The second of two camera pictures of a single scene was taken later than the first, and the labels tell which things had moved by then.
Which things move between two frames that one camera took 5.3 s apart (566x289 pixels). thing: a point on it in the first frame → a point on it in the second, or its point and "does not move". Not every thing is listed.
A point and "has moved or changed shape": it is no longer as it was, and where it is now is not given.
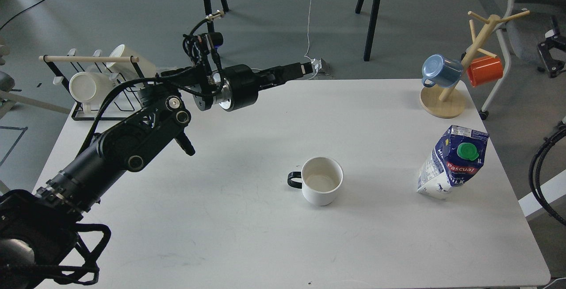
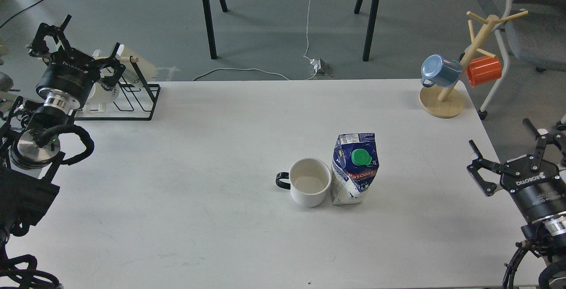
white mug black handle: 320,179 has moved or changed shape
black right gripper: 552,39 → 541,191
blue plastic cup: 442,72 does not move
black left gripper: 236,87 → 70,77
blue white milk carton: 457,158 → 355,162
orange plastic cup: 484,70 does not move
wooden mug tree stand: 449,101 does not move
